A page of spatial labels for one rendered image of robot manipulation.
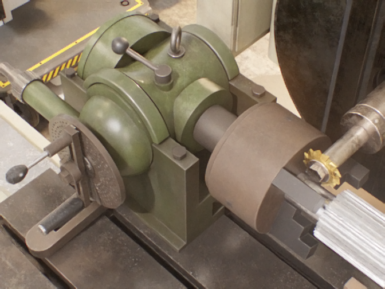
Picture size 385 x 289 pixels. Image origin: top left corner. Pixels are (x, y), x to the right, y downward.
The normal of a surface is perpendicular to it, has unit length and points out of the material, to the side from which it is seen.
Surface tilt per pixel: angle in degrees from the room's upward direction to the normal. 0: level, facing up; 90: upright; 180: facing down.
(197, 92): 3
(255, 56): 0
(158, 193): 90
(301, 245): 65
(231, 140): 32
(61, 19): 0
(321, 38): 90
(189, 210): 90
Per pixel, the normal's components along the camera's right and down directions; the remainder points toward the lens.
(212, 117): -0.22, -0.43
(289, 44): -0.70, 0.54
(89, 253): 0.00, -0.65
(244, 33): 0.71, 0.54
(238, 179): -0.59, 0.12
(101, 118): -0.40, -0.14
